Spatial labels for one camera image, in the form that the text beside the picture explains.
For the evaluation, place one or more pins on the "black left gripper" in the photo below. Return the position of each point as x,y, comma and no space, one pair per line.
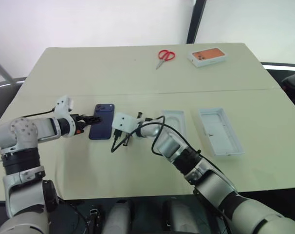
79,124

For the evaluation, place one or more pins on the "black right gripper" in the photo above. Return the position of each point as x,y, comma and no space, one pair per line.
125,135

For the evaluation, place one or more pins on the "dark blue smartphone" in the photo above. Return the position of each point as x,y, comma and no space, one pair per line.
101,126

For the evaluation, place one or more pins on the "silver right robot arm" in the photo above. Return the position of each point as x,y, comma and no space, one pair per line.
210,180

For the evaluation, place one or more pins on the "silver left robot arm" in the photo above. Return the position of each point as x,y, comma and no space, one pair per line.
23,131

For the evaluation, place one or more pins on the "white phone box base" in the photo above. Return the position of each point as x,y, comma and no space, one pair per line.
176,122

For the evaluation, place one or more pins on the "white phone box lid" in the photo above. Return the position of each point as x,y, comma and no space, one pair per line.
220,131

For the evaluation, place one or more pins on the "phone box with orange print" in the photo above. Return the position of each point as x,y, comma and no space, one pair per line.
207,56

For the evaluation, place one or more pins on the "grey rounded leg cover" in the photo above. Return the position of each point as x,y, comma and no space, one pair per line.
118,217
181,217

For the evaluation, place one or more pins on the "small black connector device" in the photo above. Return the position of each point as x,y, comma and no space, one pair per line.
94,217

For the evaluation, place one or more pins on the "dark ledge with light strip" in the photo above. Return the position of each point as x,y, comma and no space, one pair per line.
283,66

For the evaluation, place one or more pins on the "dark chair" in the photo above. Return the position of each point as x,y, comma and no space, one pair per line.
294,87

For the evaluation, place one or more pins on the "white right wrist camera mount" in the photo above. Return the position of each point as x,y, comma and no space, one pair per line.
123,123

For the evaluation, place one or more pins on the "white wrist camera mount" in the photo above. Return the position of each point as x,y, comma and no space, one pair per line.
123,123
63,103

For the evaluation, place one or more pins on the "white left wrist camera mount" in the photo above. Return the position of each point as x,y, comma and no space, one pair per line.
63,103

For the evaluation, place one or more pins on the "grey metal frame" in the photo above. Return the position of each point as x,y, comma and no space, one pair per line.
1,70

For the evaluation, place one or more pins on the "black vertical post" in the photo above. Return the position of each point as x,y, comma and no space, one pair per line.
197,19

